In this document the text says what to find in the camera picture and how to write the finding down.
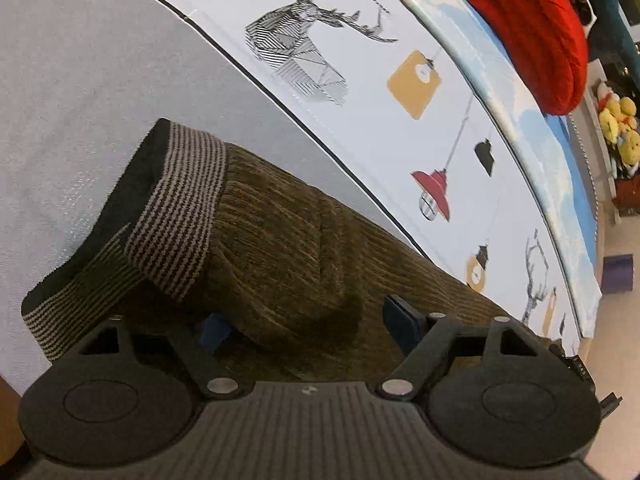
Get red folded blanket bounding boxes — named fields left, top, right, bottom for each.
left=427, top=0, right=590, bottom=117

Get yellow duck plush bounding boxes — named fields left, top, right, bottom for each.
left=597, top=95, right=638, bottom=136

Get dark red cushion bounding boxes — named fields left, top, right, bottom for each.
left=611, top=177, right=640, bottom=211

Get printed grey white bed sheet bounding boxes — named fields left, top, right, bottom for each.
left=0, top=0, right=596, bottom=396

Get purple box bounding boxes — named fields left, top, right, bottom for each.
left=603, top=255, right=636, bottom=297

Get grey trimmed mat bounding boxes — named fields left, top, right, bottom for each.
left=570, top=110, right=606, bottom=241

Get wooden bed frame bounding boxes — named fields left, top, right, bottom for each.
left=0, top=200, right=618, bottom=466

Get olive corduroy pants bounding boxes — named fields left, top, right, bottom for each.
left=21, top=118, right=551, bottom=386

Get teal shark plush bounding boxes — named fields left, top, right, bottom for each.
left=590, top=0, right=640, bottom=78

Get yellow bear plush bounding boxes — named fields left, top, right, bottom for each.
left=615, top=130, right=640, bottom=163

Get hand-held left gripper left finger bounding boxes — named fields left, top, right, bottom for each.
left=75, top=312, right=246, bottom=401

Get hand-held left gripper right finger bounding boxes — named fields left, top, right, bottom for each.
left=375, top=294, right=543, bottom=401

